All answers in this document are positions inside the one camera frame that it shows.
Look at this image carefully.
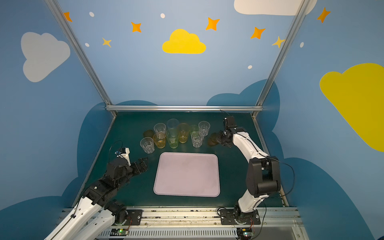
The left controller board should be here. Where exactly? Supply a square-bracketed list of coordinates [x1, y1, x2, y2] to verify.
[110, 229, 129, 237]

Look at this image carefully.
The clear faceted glass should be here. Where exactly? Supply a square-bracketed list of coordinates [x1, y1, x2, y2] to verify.
[198, 121, 211, 137]
[191, 132, 204, 148]
[154, 123, 167, 136]
[140, 137, 155, 154]

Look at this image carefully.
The right controller board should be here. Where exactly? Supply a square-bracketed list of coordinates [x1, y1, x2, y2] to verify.
[236, 228, 254, 240]

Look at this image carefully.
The aluminium frame post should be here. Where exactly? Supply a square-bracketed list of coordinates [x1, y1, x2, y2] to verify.
[45, 0, 113, 107]
[252, 0, 312, 120]

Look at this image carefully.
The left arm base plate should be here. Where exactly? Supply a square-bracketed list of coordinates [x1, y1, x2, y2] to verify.
[114, 209, 143, 226]

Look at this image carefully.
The small green glass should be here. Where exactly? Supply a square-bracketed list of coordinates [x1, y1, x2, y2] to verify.
[190, 125, 200, 135]

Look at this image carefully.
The aluminium frame left post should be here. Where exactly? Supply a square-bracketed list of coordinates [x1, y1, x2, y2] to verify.
[45, 0, 113, 107]

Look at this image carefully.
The orange short glass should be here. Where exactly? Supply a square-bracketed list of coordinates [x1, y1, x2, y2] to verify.
[153, 132, 167, 149]

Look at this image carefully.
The aluminium frame right post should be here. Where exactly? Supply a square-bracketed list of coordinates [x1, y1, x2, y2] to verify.
[252, 0, 312, 120]

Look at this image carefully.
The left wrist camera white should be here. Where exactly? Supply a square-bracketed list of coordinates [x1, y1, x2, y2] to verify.
[119, 148, 131, 166]

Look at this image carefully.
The tall orange glass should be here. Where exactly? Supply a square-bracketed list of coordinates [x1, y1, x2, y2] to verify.
[178, 123, 190, 144]

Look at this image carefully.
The tall green glass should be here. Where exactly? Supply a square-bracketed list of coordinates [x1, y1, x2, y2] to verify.
[167, 131, 179, 149]

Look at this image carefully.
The tall clear bluish glass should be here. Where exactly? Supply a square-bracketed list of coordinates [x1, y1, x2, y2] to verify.
[167, 119, 180, 138]

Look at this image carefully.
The pink rectangular tray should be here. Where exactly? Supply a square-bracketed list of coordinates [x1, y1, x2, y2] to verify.
[154, 152, 221, 198]

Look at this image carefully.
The aluminium frame back bar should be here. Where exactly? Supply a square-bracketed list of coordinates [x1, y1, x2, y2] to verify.
[106, 105, 263, 112]

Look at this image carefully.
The controller board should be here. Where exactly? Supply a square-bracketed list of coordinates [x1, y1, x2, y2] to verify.
[236, 228, 254, 240]
[110, 229, 129, 237]

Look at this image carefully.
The dark amber textured glass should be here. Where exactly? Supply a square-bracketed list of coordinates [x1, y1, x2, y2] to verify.
[143, 130, 155, 138]
[208, 133, 221, 147]

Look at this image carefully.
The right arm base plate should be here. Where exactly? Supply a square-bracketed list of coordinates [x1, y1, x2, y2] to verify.
[217, 208, 261, 225]

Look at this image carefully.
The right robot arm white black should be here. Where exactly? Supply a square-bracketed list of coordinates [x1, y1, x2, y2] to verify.
[216, 116, 281, 225]

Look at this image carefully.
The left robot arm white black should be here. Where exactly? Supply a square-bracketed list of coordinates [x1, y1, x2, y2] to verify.
[46, 157, 148, 240]

